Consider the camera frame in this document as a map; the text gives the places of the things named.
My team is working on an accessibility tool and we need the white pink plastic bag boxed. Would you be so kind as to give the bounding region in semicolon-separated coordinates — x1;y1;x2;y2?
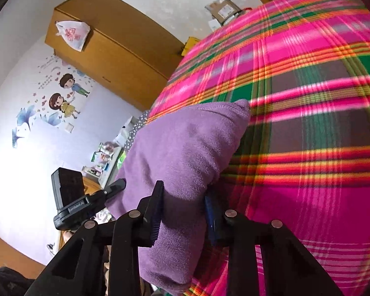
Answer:
55;21;91;52

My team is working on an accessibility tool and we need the yellow cardboard box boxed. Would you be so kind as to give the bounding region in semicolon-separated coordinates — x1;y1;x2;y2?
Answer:
181;37;200;57

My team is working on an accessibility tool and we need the brown cardboard parcel box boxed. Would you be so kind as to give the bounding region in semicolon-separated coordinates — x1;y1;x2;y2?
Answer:
204;0;242;25

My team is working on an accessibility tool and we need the white paper shopping bag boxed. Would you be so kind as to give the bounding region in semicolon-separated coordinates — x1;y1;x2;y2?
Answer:
113;116;138;148

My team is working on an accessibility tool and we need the cartoon couple wall sticker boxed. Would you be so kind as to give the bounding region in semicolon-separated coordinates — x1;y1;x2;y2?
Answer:
12;55;97;148

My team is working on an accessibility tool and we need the wooden wardrobe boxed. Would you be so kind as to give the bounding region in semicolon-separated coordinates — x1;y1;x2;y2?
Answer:
45;0;184;111

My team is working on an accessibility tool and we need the purple fleece garment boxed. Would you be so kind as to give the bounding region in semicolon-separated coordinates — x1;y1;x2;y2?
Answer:
106;100;250;295

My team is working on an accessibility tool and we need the pink green plaid bedsheet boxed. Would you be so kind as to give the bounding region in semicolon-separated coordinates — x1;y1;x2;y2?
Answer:
148;0;370;295

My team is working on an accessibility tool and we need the grey dotted pillow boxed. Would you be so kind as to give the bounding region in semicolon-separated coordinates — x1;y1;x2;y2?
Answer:
124;110;150;152

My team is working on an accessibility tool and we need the cluttered white bedside table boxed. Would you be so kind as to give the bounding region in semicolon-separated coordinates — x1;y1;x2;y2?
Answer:
81;142;125;188

